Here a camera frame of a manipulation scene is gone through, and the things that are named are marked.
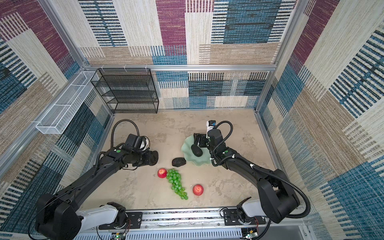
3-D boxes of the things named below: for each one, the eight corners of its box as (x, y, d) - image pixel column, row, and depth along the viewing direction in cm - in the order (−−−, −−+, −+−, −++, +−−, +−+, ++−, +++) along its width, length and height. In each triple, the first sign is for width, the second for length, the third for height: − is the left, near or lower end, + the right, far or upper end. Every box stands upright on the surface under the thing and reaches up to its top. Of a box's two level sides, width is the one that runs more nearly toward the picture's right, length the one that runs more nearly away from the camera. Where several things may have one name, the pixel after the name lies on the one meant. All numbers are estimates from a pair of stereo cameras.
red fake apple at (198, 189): (192, 195, 82) (192, 193, 79) (192, 186, 85) (192, 184, 82) (203, 195, 82) (203, 193, 79) (203, 186, 85) (203, 184, 82)
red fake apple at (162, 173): (158, 178, 88) (157, 175, 85) (159, 171, 91) (158, 168, 88) (166, 178, 88) (165, 175, 85) (167, 171, 91) (166, 168, 88)
